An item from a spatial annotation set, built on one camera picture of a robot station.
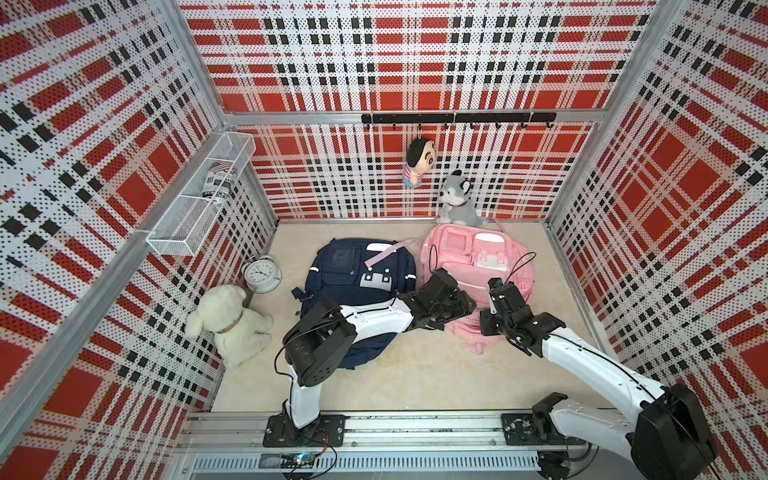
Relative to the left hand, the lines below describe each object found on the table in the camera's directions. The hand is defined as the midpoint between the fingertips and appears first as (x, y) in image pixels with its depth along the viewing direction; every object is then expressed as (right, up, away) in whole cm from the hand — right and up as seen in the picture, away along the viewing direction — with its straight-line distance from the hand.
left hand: (475, 306), depth 85 cm
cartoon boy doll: (-15, +45, +6) cm, 48 cm away
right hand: (+4, -3, 0) cm, 5 cm away
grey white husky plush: (-1, +32, +26) cm, 41 cm away
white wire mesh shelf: (-88, +24, +6) cm, 92 cm away
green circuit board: (-44, -34, -15) cm, 58 cm away
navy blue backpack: (-39, +9, +16) cm, 43 cm away
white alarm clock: (-68, +7, +15) cm, 70 cm away
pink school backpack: (+4, +15, +17) cm, 23 cm away
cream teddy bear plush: (-66, -7, -4) cm, 66 cm away
